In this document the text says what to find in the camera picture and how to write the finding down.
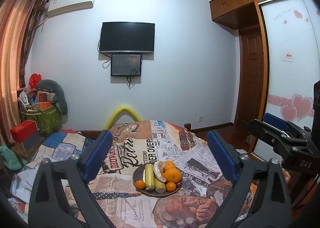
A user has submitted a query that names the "small black wall monitor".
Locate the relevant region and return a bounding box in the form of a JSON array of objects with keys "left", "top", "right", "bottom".
[{"left": 111, "top": 53, "right": 142, "bottom": 77}]

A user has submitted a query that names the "newspaper print bed cover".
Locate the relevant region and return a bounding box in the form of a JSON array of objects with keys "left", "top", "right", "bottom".
[{"left": 62, "top": 120, "right": 261, "bottom": 228}]

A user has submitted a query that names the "white air conditioner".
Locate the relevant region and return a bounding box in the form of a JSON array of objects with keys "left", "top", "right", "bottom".
[{"left": 47, "top": 0, "right": 95, "bottom": 17}]

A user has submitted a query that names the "orange striped curtain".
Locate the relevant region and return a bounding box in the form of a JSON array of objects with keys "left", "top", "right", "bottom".
[{"left": 1, "top": 0, "right": 47, "bottom": 147}]

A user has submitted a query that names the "red plastic bag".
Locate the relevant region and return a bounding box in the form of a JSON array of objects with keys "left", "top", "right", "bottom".
[{"left": 29, "top": 73, "right": 42, "bottom": 89}]

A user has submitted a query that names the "dark purple round plate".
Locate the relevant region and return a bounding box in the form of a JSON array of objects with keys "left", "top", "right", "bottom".
[{"left": 132, "top": 164, "right": 182, "bottom": 198}]

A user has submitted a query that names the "black wall television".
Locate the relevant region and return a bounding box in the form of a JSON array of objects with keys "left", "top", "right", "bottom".
[{"left": 99, "top": 21, "right": 155, "bottom": 53}]

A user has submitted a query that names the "green storage bag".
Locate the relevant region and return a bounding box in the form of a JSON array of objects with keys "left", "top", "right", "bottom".
[{"left": 20, "top": 105, "right": 62, "bottom": 137}]

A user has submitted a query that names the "large orange with sticker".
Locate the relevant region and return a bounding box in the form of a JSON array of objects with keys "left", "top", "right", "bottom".
[{"left": 164, "top": 161, "right": 176, "bottom": 172}]

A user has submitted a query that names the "brown wooden door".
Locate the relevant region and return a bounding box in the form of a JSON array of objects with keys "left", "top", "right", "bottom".
[{"left": 235, "top": 27, "right": 264, "bottom": 130}]

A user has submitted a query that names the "large orange front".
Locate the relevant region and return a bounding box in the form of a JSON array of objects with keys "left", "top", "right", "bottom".
[{"left": 164, "top": 168, "right": 182, "bottom": 183}]

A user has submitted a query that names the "red gift box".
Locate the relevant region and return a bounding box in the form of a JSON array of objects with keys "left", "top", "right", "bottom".
[{"left": 10, "top": 120, "right": 37, "bottom": 143}]

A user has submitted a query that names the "blue patchwork quilt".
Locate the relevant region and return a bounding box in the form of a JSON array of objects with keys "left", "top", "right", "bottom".
[{"left": 33, "top": 132, "right": 94, "bottom": 162}]

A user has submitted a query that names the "yellow corn cob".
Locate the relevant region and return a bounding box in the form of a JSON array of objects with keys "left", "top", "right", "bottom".
[
  {"left": 154, "top": 177, "right": 166, "bottom": 193},
  {"left": 144, "top": 164, "right": 155, "bottom": 191}
]

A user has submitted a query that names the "small tangerine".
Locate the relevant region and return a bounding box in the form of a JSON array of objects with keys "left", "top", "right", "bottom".
[
  {"left": 165, "top": 182, "right": 177, "bottom": 192},
  {"left": 135, "top": 180, "right": 145, "bottom": 190}
]

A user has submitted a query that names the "dark red grape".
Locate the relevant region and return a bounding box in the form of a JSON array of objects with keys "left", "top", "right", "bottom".
[{"left": 176, "top": 181, "right": 183, "bottom": 188}]

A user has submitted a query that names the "peeled pomelo segment back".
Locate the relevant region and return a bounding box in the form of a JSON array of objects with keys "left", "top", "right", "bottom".
[{"left": 153, "top": 161, "right": 167, "bottom": 183}]

